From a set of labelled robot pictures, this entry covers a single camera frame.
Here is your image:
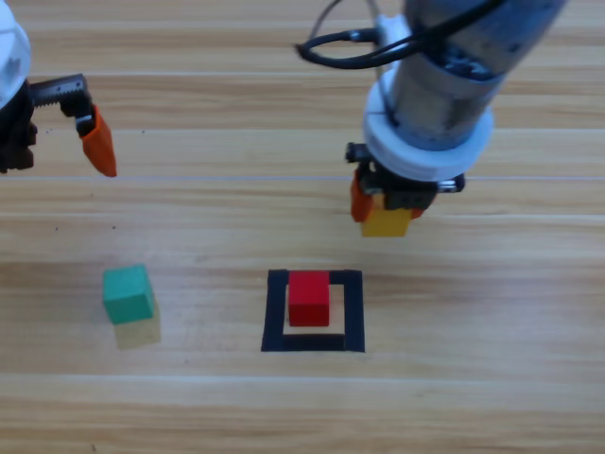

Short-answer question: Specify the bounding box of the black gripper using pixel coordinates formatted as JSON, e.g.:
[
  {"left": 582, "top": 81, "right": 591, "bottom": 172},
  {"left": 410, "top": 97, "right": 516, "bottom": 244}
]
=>
[
  {"left": 0, "top": 73, "right": 118, "bottom": 179},
  {"left": 344, "top": 141, "right": 467, "bottom": 223}
]

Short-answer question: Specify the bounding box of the yellow wooden block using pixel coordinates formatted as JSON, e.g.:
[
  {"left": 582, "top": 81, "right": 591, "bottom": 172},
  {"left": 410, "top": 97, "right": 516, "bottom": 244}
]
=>
[{"left": 360, "top": 206, "right": 411, "bottom": 237}]

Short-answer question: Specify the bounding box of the red wooden block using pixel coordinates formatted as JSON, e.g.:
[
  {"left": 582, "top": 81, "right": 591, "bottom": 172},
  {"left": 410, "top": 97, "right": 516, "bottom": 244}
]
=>
[{"left": 286, "top": 271, "right": 331, "bottom": 328}]

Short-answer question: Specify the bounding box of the green wooden block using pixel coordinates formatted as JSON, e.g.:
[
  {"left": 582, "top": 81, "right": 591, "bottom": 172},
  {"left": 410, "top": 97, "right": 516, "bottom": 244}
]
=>
[{"left": 102, "top": 263, "right": 156, "bottom": 326}]

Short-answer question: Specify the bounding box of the black tape square outline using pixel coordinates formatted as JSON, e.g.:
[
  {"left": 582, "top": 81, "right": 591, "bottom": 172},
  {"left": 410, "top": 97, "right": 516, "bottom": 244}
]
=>
[{"left": 260, "top": 268, "right": 366, "bottom": 355}]

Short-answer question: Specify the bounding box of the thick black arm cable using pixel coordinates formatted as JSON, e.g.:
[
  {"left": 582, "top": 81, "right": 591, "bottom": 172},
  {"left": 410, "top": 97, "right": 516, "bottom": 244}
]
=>
[{"left": 293, "top": 0, "right": 507, "bottom": 70}]

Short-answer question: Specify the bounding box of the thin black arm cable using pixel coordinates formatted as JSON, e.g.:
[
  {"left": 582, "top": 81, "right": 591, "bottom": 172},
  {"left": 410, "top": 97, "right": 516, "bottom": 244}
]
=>
[{"left": 309, "top": 0, "right": 398, "bottom": 127}]

